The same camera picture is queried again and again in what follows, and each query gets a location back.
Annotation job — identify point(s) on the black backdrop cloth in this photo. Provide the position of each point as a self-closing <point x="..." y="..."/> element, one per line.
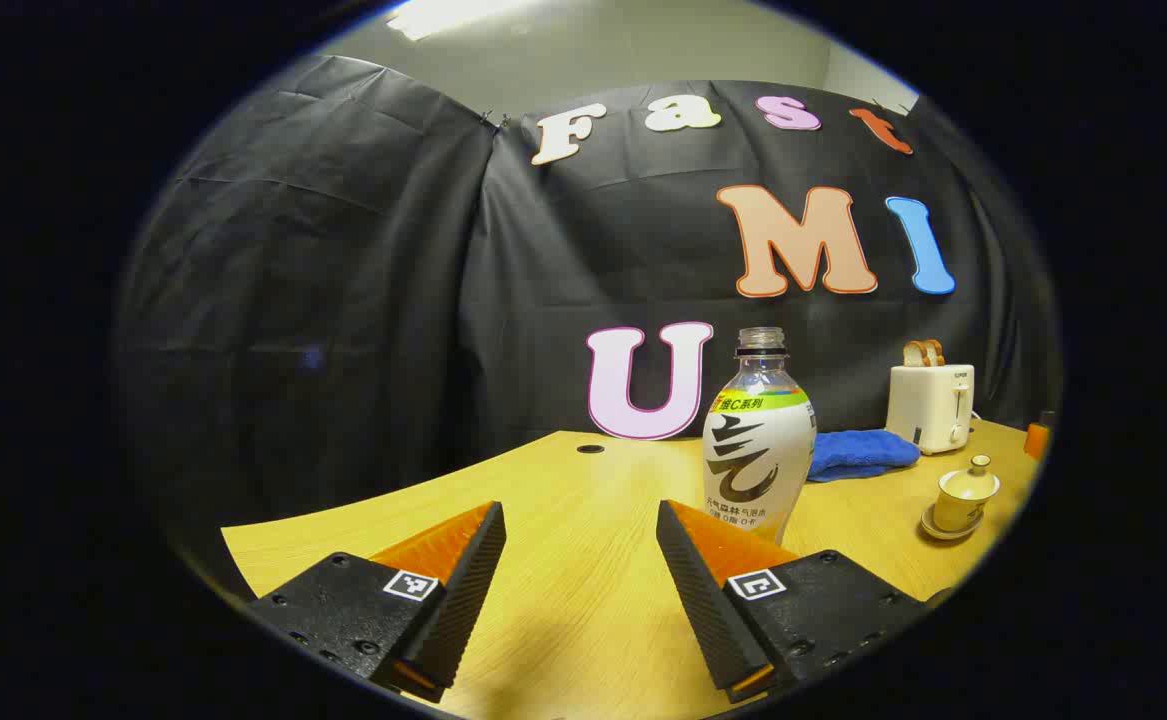
<point x="343" y="300"/>

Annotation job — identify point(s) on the white toaster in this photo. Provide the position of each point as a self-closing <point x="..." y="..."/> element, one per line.
<point x="928" y="405"/>

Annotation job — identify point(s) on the toast slice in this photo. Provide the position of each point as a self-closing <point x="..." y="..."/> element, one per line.
<point x="936" y="351"/>
<point x="914" y="353"/>

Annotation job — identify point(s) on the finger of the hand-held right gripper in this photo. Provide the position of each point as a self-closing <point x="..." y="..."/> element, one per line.
<point x="1038" y="440"/>

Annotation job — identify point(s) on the clear labelled water bottle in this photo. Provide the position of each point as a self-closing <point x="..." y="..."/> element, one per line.
<point x="758" y="460"/>

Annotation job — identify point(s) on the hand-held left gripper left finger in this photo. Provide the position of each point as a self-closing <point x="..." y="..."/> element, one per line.
<point x="473" y="580"/>

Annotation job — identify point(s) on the cream ceramic teacup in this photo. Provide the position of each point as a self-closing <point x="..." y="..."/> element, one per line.
<point x="958" y="510"/>

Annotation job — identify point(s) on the cream ceramic saucer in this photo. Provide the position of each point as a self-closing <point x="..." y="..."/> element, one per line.
<point x="943" y="530"/>

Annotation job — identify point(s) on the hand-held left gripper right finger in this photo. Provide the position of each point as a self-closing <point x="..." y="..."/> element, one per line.
<point x="698" y="590"/>

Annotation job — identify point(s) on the blue folded towel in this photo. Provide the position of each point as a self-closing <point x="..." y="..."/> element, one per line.
<point x="858" y="455"/>

